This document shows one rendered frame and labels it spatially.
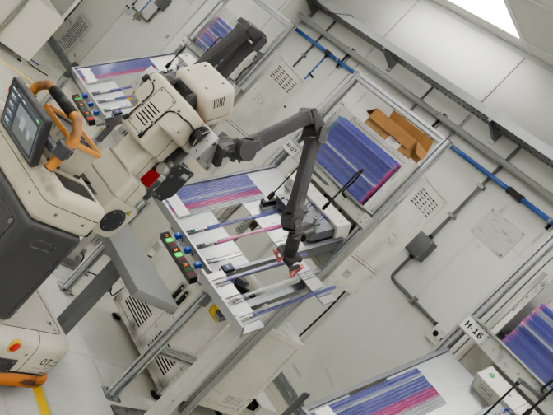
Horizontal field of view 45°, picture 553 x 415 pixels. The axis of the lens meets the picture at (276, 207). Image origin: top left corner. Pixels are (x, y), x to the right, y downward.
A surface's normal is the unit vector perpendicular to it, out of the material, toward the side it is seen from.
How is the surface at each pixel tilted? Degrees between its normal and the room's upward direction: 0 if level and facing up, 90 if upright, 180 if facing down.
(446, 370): 45
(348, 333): 90
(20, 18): 90
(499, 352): 90
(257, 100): 90
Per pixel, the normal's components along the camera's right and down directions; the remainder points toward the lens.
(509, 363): -0.54, -0.40
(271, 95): 0.49, 0.57
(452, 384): 0.11, -0.80
